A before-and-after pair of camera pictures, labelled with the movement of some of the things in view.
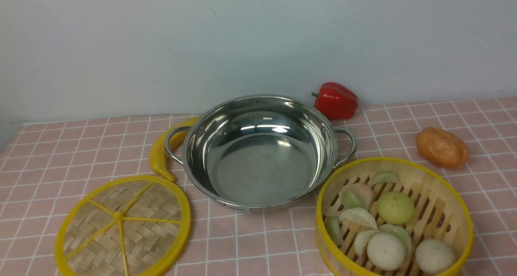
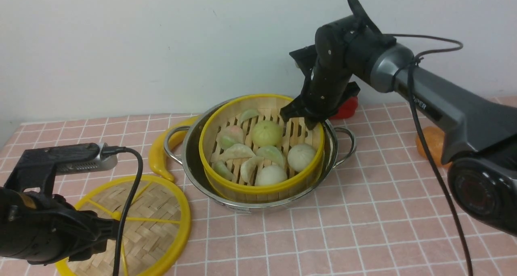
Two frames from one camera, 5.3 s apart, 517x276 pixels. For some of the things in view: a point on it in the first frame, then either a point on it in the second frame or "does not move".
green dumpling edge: [333, 226] -> [220, 167]
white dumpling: [359, 216] -> [237, 151]
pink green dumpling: [357, 195] -> [229, 135]
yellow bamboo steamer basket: [388, 216] -> [249, 153]
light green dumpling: [403, 234] -> [271, 153]
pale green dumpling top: [385, 177] -> [248, 113]
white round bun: [434, 256] -> [299, 155]
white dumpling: [361, 240] -> [248, 167]
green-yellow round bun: [395, 208] -> [267, 133]
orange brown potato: [442, 147] does not move
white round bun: [386, 251] -> [270, 174]
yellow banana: [157, 154] does not move
